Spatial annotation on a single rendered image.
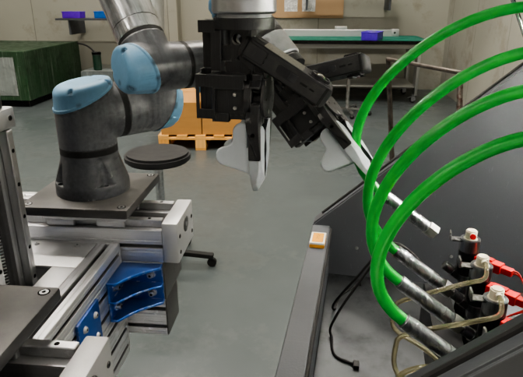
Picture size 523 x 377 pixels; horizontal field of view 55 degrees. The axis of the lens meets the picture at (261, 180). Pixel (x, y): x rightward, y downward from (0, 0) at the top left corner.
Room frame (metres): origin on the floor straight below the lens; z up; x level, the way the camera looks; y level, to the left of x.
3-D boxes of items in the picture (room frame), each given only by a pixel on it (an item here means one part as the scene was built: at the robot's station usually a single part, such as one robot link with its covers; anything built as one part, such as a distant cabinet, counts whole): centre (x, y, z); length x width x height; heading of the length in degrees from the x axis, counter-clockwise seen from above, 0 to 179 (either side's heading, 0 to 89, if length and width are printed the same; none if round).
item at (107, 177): (1.01, 0.36, 1.09); 0.15 x 0.15 x 0.10
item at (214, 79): (0.62, 0.03, 1.34); 0.09 x 0.08 x 0.12; 79
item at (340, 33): (7.67, -0.94, 0.51); 2.81 x 1.12 x 1.02; 85
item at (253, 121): (0.59, 0.01, 1.28); 0.05 x 0.02 x 0.09; 169
